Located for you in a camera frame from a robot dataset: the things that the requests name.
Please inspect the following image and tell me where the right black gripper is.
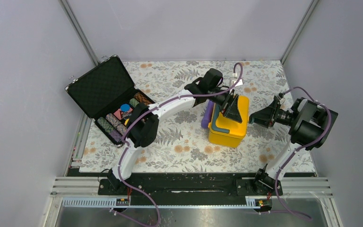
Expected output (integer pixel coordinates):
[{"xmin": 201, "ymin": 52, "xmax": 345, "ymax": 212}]
[{"xmin": 250, "ymin": 99, "xmax": 297, "ymax": 129}]

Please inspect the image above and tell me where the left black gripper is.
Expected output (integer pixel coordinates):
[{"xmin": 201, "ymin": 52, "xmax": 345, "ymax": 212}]
[{"xmin": 207, "ymin": 88, "xmax": 242, "ymax": 123}]

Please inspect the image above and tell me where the teal divided tray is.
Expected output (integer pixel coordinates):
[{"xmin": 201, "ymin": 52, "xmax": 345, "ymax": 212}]
[{"xmin": 210, "ymin": 111, "xmax": 241, "ymax": 134}]

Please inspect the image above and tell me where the yellow plastic box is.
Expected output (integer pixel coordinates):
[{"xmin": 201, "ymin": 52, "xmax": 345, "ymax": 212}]
[{"xmin": 208, "ymin": 96, "xmax": 250, "ymax": 148}]

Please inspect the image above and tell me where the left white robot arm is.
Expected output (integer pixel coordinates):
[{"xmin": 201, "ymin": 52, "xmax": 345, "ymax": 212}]
[{"xmin": 109, "ymin": 69, "xmax": 243, "ymax": 194}]

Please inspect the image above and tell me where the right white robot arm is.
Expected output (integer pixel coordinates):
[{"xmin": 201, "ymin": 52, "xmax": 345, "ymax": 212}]
[{"xmin": 249, "ymin": 94, "xmax": 338, "ymax": 195}]

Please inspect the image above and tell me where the purple flashlight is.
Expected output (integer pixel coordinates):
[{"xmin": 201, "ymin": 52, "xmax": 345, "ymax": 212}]
[{"xmin": 201, "ymin": 101, "xmax": 215, "ymax": 129}]

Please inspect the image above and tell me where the black poker chip case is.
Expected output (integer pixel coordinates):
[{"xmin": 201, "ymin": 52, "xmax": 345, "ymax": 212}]
[{"xmin": 65, "ymin": 55, "xmax": 154, "ymax": 145}]

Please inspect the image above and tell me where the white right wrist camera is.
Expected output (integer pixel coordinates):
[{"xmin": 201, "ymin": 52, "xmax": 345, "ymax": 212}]
[{"xmin": 277, "ymin": 93, "xmax": 285, "ymax": 105}]

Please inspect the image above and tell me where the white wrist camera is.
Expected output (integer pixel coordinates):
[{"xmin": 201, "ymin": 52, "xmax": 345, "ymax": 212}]
[
  {"xmin": 230, "ymin": 73, "xmax": 243, "ymax": 89},
  {"xmin": 277, "ymin": 93, "xmax": 285, "ymax": 105}
]

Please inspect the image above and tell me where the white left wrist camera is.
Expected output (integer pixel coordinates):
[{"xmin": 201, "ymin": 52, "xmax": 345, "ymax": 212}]
[{"xmin": 230, "ymin": 73, "xmax": 243, "ymax": 89}]

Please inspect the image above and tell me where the black mounting base plate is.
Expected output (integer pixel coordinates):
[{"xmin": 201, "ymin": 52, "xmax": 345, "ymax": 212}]
[{"xmin": 98, "ymin": 173, "xmax": 268, "ymax": 206}]

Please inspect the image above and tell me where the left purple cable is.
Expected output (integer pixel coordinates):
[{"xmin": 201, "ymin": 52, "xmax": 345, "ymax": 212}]
[{"xmin": 117, "ymin": 62, "xmax": 244, "ymax": 227}]

